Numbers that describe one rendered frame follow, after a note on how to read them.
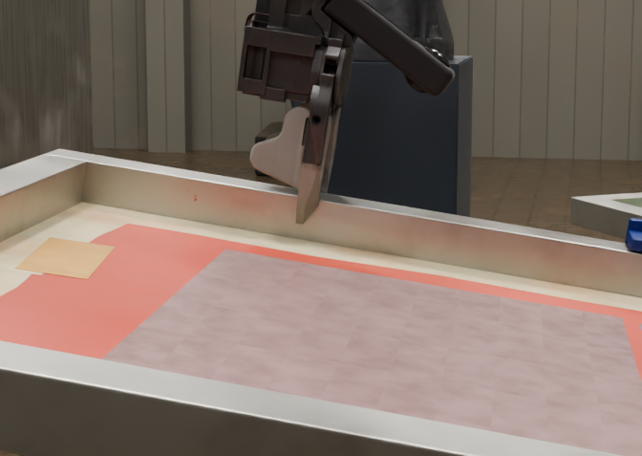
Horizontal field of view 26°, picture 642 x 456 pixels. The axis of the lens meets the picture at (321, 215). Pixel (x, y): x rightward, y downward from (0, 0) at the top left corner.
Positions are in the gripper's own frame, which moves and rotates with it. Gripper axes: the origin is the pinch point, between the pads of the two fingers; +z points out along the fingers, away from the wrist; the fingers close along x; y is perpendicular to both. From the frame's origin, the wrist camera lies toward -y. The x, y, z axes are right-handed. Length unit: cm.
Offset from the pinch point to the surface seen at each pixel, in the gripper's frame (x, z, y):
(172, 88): -936, 96, 238
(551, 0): -940, -13, -36
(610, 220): -75, 9, -31
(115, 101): -957, 117, 288
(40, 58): -304, 24, 129
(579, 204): -81, 8, -26
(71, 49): -330, 22, 127
